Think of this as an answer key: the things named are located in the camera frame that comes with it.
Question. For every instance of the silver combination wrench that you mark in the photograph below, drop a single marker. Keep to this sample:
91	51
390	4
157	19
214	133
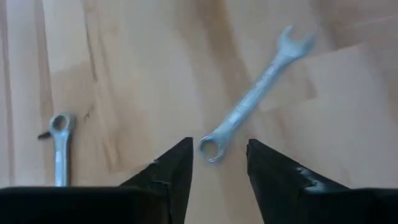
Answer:
248	102
61	155

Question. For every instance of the small black peg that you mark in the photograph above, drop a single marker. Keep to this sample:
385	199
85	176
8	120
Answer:
44	135

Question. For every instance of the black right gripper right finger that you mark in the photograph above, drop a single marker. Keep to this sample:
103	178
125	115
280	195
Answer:
280	199

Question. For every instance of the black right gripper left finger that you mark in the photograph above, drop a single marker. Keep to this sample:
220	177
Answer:
168	186

